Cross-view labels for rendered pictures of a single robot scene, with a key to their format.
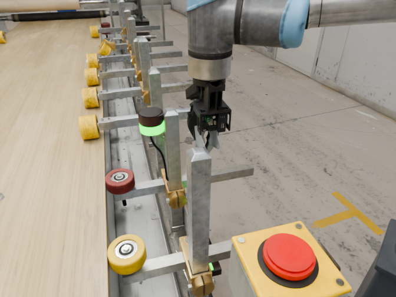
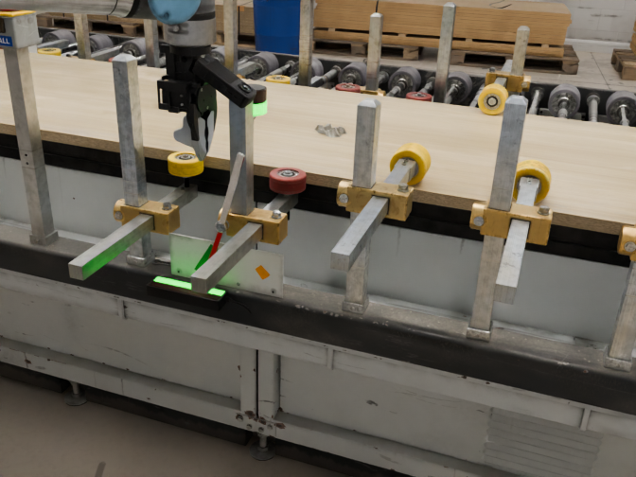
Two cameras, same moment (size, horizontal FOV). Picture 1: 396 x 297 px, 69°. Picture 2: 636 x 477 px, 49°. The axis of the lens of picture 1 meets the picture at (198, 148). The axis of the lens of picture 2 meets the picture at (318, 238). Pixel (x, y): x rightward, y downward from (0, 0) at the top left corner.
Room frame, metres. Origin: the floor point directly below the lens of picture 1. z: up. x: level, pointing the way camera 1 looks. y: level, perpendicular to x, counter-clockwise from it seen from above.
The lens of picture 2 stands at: (1.50, -0.92, 1.46)
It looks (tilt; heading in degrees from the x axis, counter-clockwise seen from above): 26 degrees down; 124
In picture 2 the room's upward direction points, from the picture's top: 2 degrees clockwise
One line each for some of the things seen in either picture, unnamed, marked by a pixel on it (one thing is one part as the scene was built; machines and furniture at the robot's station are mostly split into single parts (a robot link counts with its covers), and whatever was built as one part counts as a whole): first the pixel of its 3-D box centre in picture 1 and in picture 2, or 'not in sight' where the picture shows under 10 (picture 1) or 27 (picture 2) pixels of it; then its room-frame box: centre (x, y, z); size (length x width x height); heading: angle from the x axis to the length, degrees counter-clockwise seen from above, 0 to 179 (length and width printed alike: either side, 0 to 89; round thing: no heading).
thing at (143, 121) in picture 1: (151, 116); (251, 93); (0.62, 0.11, 1.10); 0.06 x 0.06 x 0.02
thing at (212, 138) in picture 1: (214, 141); (188, 137); (0.60, -0.04, 1.04); 0.06 x 0.03 x 0.09; 16
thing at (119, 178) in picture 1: (122, 190); (287, 195); (0.63, 0.22, 0.85); 0.08 x 0.08 x 0.11
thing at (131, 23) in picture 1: (136, 63); not in sight; (1.60, 0.34, 0.92); 0.04 x 0.04 x 0.48; 16
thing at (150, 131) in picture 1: (151, 125); (251, 106); (0.62, 0.11, 1.08); 0.06 x 0.06 x 0.02
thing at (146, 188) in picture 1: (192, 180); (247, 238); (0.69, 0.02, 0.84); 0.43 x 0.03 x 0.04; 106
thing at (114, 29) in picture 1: (127, 28); not in sight; (2.36, 0.54, 0.95); 0.50 x 0.04 x 0.04; 106
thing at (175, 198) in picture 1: (172, 187); (253, 222); (0.66, 0.08, 0.85); 0.14 x 0.06 x 0.05; 16
